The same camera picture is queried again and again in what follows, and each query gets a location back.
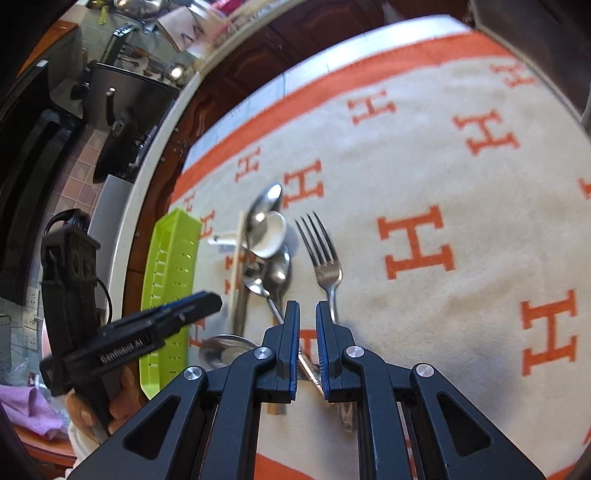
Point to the green plastic utensil tray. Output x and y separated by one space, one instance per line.
171 258

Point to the pale bamboo chopstick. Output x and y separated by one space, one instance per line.
240 277

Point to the person's left hand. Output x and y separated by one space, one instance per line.
124 392

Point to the black wok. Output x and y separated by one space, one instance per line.
115 152

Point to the orange patterned blanket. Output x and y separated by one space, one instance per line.
415 184

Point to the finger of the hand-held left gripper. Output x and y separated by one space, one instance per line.
194 311
189 299

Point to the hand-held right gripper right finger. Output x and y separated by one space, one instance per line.
328 350

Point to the brown wooden base cabinets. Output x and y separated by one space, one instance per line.
258 60

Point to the metal fork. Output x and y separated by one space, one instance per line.
323 258

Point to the white ceramic spoon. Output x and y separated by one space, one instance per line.
270 233

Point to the purple cloth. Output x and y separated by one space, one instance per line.
27 406

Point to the cutting board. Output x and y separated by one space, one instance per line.
184 27

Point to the metal spoon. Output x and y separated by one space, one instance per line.
256 286
263 203
226 350
279 267

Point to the black stove splash guard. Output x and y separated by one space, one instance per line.
138 97

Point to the black range hood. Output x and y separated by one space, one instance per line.
27 184

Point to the stainless steel guard plate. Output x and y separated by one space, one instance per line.
111 207

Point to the person's left forearm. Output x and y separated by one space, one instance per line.
81 445

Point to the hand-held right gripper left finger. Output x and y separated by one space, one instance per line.
290 350

